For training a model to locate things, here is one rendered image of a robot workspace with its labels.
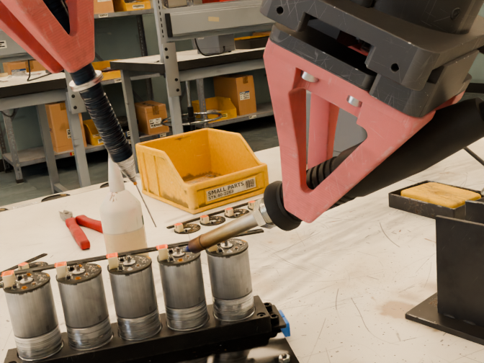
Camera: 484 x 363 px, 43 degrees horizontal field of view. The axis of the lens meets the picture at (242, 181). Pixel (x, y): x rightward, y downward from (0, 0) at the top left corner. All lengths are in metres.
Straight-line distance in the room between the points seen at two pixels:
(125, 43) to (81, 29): 4.69
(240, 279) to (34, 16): 0.18
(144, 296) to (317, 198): 0.13
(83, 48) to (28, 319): 0.15
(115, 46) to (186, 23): 2.16
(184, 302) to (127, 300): 0.03
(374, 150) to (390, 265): 0.24
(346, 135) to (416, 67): 0.48
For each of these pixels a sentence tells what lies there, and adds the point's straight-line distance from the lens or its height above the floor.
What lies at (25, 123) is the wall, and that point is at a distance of 4.79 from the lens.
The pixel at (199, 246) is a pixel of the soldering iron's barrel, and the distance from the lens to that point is 0.33.
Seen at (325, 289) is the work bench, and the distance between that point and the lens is 0.44.
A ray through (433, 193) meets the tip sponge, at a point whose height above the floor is 0.76.
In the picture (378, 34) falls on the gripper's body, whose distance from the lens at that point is 0.21.
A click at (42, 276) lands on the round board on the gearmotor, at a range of 0.36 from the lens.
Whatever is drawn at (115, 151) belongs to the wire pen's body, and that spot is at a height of 0.88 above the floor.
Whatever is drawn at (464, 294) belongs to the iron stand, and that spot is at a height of 0.77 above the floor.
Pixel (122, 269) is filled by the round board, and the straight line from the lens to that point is 0.35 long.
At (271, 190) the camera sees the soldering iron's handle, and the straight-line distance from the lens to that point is 0.29.
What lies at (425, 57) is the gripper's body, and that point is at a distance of 0.20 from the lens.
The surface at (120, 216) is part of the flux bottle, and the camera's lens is 0.50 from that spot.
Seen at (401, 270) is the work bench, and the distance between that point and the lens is 0.47.
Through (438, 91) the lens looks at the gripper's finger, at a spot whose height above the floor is 0.91.
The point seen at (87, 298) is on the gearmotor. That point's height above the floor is 0.80.
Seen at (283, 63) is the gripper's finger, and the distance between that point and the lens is 0.24.
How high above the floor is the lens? 0.94
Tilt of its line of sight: 15 degrees down
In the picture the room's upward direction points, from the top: 6 degrees counter-clockwise
